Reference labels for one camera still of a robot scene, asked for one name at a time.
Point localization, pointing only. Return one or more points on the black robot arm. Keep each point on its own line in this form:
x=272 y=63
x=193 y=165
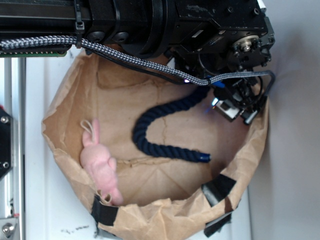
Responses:
x=212 y=43

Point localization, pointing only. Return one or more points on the aluminium frame rail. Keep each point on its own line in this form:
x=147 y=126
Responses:
x=12 y=186

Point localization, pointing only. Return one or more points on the brown paper bag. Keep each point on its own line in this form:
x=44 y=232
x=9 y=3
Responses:
x=164 y=199

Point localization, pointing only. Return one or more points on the pink plush bunny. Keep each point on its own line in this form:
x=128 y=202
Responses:
x=97 y=161

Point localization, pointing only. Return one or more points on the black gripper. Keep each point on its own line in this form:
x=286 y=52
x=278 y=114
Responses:
x=238 y=94

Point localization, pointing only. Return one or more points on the black mounting plate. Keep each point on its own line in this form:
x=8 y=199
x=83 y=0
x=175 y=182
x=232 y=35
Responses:
x=6 y=148

